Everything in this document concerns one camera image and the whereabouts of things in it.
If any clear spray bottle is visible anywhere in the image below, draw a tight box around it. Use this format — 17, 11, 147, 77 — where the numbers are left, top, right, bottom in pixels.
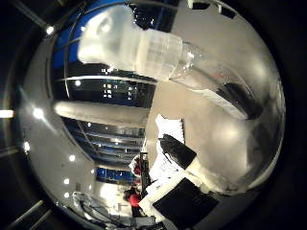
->
76, 4, 267, 121

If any person in red top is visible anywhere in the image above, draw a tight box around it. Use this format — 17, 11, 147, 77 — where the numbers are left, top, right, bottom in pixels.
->
124, 187, 144, 219

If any blue wall screen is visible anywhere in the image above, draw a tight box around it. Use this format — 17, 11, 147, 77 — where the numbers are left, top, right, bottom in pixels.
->
95, 167, 135, 184

